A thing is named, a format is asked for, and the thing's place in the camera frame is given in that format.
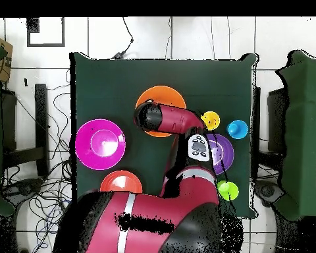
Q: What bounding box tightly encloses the large orange plastic bowl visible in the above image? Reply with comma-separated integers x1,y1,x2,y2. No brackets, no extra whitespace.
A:
134,85,187,138

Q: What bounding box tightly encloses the purple plastic bowl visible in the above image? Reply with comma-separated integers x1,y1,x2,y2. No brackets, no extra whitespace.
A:
205,133,235,176

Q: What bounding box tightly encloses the red-orange plastic bowl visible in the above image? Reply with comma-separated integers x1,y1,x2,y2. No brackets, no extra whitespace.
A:
99,170,144,193

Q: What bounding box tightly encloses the yellow plastic cup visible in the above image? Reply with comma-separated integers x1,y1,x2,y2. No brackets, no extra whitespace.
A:
200,111,221,131

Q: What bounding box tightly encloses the large pink plastic bowl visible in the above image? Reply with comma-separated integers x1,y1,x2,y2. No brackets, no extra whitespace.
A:
74,119,126,171

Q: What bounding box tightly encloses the dark green table cloth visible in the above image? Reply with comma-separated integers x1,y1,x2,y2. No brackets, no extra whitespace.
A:
69,52,257,219

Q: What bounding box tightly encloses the blue plastic cup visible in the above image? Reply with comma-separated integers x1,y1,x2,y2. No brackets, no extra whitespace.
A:
226,119,249,140

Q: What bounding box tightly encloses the lime green plastic cup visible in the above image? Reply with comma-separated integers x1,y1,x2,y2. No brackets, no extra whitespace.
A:
217,180,240,202

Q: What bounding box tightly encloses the cardboard box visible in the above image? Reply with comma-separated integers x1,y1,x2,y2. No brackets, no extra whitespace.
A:
0,38,14,82

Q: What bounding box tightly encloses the tangle of floor cables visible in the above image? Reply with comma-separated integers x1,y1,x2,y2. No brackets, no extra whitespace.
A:
2,68,74,253

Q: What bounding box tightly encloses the black cable with adapter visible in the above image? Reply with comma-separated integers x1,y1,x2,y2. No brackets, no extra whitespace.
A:
111,16,134,60

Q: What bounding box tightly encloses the black metal frame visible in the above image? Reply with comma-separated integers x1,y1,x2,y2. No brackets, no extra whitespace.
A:
252,86,288,164
1,83,49,177

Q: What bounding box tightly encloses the black square floor frame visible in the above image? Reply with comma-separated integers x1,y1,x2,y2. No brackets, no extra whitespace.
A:
26,16,66,47

